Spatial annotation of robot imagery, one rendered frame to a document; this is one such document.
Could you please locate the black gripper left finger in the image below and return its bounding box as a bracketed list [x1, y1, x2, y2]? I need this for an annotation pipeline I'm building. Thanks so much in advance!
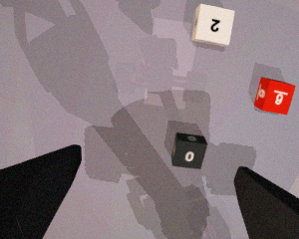
[0, 144, 82, 239]

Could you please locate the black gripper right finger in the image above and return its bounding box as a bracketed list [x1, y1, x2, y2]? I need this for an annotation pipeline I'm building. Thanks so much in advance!
[233, 166, 299, 239]

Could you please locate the cream block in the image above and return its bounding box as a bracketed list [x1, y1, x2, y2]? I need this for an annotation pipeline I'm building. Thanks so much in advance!
[192, 3, 234, 47]

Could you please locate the red block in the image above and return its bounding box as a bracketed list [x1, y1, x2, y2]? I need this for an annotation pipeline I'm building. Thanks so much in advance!
[254, 77, 296, 115]

